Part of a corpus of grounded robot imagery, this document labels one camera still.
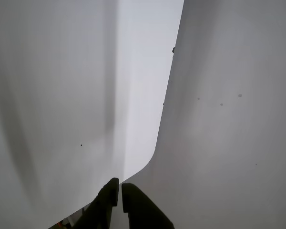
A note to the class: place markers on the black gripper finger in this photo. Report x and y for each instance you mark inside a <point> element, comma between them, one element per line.
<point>105,205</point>
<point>143,210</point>

